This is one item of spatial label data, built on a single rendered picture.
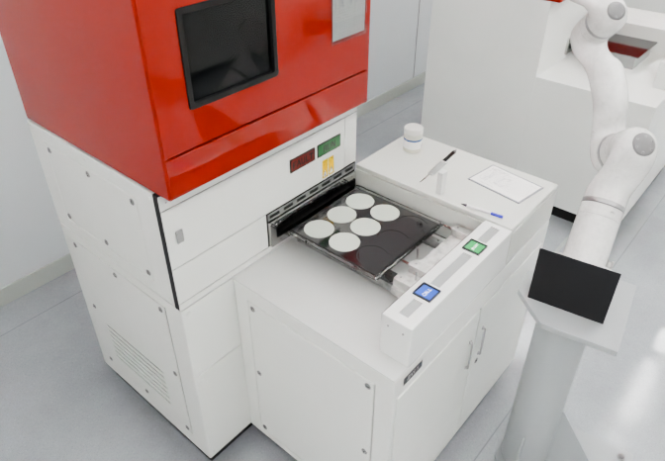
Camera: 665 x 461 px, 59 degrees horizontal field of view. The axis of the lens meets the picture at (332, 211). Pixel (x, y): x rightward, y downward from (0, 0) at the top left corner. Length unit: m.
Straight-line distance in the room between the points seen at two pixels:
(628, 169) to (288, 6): 1.04
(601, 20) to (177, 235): 1.34
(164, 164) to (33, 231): 1.84
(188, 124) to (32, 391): 1.72
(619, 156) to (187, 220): 1.21
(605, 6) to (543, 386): 1.18
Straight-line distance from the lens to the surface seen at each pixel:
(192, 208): 1.65
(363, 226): 1.94
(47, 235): 3.30
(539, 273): 1.82
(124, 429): 2.63
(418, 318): 1.55
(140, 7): 1.34
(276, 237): 1.94
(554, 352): 1.99
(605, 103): 1.93
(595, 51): 2.01
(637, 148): 1.84
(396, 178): 2.08
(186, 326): 1.86
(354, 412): 1.81
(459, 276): 1.69
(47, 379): 2.92
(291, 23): 1.64
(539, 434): 2.29
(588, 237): 1.82
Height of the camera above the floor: 2.04
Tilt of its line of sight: 35 degrees down
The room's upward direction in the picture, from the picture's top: straight up
